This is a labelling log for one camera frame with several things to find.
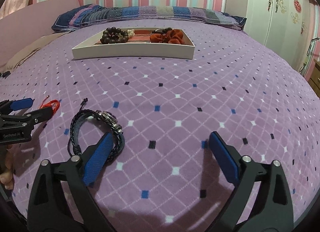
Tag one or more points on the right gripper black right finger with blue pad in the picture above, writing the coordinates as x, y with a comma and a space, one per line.
272, 209

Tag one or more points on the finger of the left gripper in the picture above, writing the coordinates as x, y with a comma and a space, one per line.
33, 117

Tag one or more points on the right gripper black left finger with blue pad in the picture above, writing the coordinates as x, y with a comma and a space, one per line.
60, 199

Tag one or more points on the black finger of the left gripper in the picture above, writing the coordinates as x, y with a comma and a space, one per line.
16, 105

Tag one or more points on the white shallow jewelry tray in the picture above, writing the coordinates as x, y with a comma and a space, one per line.
137, 46

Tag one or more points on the person's left hand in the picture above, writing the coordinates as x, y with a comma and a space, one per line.
7, 178

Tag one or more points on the small black object on bed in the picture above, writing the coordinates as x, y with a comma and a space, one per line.
5, 74

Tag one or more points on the beige folded cloth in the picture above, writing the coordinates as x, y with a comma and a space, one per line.
19, 58

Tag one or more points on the pink bed headboard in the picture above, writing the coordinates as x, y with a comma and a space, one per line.
23, 27

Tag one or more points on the purple diamond pattern bedspread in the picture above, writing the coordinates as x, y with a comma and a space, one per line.
166, 178

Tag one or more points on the blue purple patchwork pillow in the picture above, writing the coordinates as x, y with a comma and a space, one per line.
93, 14

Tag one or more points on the wooden nightstand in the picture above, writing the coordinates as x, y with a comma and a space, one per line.
314, 80

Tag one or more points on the cream patterned scrunchie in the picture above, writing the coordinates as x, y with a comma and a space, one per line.
131, 32

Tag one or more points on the silver bangle with black tie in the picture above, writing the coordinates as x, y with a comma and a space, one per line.
162, 30

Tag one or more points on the rust orange fabric scrunchie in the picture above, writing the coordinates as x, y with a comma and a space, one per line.
174, 36

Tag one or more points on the white wardrobe with decals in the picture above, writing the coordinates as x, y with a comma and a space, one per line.
277, 24

